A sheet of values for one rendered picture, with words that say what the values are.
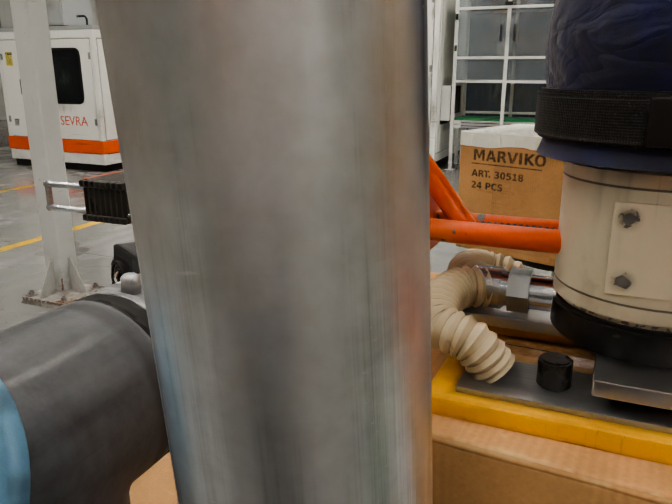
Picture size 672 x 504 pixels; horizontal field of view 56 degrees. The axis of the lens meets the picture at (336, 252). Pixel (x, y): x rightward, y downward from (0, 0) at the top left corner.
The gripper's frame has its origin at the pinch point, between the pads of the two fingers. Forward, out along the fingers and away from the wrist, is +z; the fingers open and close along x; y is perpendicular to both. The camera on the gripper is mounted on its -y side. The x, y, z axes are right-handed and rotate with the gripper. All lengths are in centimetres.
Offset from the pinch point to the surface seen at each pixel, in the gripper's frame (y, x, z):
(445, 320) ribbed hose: 11.9, -5.7, 3.1
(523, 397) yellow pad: 19.0, -10.5, 1.3
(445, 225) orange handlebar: 9.4, 0.6, 11.3
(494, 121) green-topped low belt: -121, -46, 739
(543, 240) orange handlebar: 18.5, 0.2, 11.0
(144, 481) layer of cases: -44, -53, 25
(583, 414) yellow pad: 23.6, -10.8, 1.0
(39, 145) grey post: -249, -23, 189
